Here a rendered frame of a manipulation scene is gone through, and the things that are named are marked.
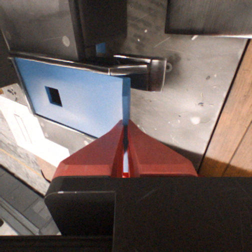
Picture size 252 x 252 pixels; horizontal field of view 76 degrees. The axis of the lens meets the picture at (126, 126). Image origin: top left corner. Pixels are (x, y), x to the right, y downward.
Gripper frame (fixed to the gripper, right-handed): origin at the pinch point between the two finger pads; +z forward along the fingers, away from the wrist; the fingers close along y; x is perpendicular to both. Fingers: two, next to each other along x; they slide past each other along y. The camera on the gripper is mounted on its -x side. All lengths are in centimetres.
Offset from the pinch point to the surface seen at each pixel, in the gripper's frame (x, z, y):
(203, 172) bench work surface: 11.9, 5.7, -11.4
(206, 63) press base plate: -3.2, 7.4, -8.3
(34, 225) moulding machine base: 428, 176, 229
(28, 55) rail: -4.0, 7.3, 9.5
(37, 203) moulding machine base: 424, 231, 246
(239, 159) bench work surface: 7.6, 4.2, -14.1
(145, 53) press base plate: -3.4, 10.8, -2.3
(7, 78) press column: 3.5, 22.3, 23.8
